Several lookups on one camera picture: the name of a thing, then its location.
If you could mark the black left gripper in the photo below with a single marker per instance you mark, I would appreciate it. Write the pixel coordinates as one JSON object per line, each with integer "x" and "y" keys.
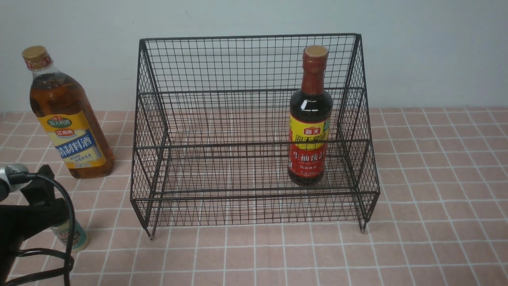
{"x": 19, "y": 223}

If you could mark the small green-capped seasoning jar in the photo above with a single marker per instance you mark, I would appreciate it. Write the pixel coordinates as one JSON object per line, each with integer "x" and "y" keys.
{"x": 80, "y": 238}

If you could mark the amber cooking wine bottle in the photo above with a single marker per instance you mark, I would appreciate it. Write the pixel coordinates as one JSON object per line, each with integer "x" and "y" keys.
{"x": 61, "y": 106}

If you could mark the dark soy sauce bottle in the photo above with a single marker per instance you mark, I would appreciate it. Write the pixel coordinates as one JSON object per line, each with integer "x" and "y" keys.
{"x": 310, "y": 118}

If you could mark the pink checkered tablecloth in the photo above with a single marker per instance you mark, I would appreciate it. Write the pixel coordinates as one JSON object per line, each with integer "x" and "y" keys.
{"x": 441, "y": 219}

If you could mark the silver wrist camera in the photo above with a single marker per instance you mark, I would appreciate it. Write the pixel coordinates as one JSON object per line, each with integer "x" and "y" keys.
{"x": 12, "y": 178}

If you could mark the black wire mesh rack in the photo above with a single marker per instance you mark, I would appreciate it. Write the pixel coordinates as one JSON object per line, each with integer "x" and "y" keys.
{"x": 211, "y": 138}

